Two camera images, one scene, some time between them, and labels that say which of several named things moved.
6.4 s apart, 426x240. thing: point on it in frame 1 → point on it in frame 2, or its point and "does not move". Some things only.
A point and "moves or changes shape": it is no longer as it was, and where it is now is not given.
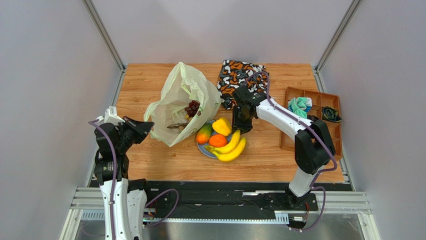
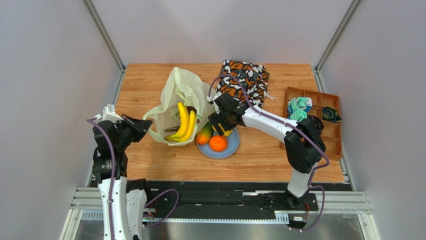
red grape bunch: x=192 y=108 moves or changes shape
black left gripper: x=140 y=128 does not move
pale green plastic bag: x=189 y=100 does not move
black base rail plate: x=231 y=198 does not move
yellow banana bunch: x=230 y=151 → x=187 y=125
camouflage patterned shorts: x=233 y=74 does not move
